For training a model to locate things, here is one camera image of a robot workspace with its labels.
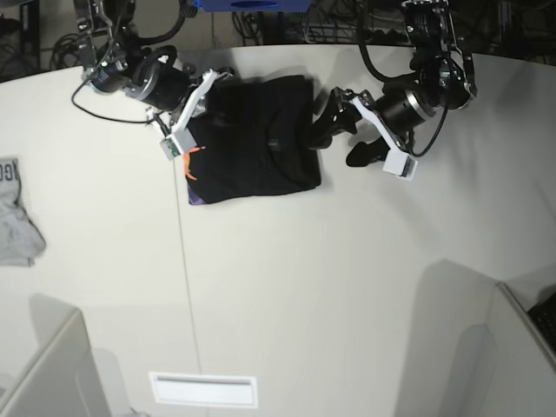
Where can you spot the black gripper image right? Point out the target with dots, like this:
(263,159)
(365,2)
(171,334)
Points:
(402,110)

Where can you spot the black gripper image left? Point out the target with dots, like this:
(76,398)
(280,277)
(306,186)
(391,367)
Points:
(153,78)

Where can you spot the black T-shirt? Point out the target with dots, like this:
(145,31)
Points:
(252,141)

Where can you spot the blue box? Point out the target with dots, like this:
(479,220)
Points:
(254,5)

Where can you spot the grey folded garment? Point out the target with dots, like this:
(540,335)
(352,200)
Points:
(21,241)

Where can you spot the black keyboard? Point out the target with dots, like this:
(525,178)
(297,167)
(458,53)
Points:
(544,319)

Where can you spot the white right partition panel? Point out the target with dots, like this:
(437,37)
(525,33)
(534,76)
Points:
(502,367)

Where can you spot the white partition panel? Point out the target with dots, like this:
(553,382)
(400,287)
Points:
(61,379)
(502,367)

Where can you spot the white left partition panel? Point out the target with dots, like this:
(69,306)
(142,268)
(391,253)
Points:
(61,379)

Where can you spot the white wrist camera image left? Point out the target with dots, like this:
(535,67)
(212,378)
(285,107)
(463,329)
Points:
(176,138)

